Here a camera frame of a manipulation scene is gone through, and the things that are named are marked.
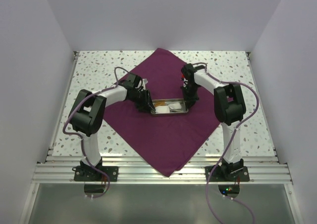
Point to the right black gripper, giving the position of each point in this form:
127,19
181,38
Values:
189,100

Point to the tan adhesive bandage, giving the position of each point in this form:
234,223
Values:
159,103

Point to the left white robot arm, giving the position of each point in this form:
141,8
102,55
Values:
87,113

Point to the metal instrument tray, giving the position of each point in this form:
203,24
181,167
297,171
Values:
172,112

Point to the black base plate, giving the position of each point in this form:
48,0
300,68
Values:
90,175
219,175

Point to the white gauze pad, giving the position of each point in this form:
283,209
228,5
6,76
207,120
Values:
175,106
162,109

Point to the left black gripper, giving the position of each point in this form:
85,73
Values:
146,104

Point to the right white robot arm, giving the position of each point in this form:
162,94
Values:
228,103

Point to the aluminium rail frame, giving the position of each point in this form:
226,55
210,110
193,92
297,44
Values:
141,194

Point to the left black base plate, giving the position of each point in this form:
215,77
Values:
90,175

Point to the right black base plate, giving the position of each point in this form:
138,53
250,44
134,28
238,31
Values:
219,175

